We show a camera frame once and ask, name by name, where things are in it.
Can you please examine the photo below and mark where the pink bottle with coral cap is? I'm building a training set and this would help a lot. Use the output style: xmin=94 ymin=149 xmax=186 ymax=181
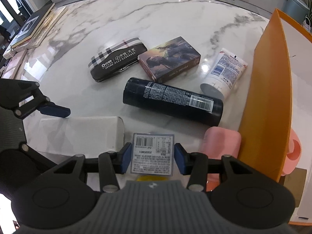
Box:
xmin=198 ymin=126 xmax=242 ymax=192

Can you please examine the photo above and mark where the yellow tape measure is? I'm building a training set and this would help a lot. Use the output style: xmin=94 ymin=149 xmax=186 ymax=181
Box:
xmin=136 ymin=175 xmax=169 ymax=182

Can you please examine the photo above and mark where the white rectangular box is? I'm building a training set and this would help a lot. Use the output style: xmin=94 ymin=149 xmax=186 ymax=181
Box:
xmin=28 ymin=116 xmax=124 ymax=158

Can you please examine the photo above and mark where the small silver labelled box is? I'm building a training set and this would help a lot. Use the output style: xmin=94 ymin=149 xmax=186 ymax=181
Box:
xmin=131 ymin=133 xmax=175 ymax=176

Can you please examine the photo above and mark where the dark blue spray can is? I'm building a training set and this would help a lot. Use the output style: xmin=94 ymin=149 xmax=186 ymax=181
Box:
xmin=123 ymin=78 xmax=223 ymax=127

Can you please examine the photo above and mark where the plaid glasses case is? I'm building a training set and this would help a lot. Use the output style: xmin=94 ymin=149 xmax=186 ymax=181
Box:
xmin=88 ymin=37 xmax=147 ymax=82

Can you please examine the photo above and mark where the pink cylindrical cup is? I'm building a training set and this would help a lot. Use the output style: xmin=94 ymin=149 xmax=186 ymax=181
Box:
xmin=281 ymin=129 xmax=302 ymax=176

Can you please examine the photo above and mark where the white Vaseline tube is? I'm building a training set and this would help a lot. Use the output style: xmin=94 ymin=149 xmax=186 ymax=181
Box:
xmin=200 ymin=48 xmax=248 ymax=100

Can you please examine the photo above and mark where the brown cardboard cube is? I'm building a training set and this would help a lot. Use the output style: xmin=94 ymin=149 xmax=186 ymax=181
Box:
xmin=279 ymin=168 xmax=307 ymax=208

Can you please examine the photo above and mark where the dark illustrated card box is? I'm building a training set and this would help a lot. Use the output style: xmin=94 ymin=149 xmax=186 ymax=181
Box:
xmin=138 ymin=36 xmax=201 ymax=83

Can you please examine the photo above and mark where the pink small case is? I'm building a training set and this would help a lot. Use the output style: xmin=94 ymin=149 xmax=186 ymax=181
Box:
xmin=2 ymin=50 xmax=27 ymax=79

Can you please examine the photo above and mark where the stack of books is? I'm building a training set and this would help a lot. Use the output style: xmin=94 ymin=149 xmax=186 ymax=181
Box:
xmin=3 ymin=3 xmax=67 ymax=60

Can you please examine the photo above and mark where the orange shoe box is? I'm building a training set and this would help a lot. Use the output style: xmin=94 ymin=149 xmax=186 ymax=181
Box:
xmin=238 ymin=10 xmax=311 ymax=226

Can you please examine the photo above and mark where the pastel woven basket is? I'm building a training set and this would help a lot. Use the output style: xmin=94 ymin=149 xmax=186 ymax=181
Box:
xmin=302 ymin=16 xmax=312 ymax=33

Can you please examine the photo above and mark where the blue-grey trash can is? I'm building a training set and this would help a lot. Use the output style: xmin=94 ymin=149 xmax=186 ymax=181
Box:
xmin=282 ymin=0 xmax=309 ymax=24

